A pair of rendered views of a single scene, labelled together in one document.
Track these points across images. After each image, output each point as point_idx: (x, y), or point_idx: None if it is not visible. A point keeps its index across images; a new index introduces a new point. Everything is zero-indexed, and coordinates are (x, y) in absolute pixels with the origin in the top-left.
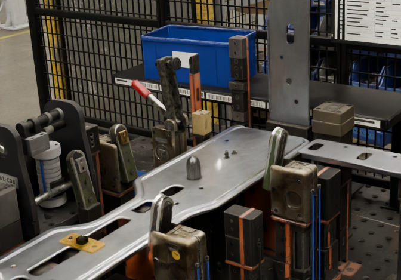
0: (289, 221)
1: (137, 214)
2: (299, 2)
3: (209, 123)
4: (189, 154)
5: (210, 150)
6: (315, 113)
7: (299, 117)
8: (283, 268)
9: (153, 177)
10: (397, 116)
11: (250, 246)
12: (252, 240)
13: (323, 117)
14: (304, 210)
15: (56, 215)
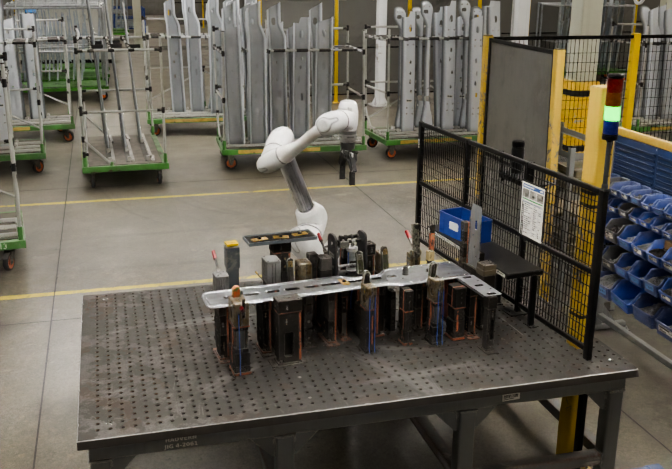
0: (430, 300)
1: (370, 279)
2: (479, 212)
3: (433, 256)
4: (415, 266)
5: (425, 267)
6: (477, 263)
7: (476, 264)
8: (428, 320)
9: (391, 270)
10: (517, 275)
11: (405, 302)
12: (406, 300)
13: (479, 266)
14: (434, 296)
15: (349, 274)
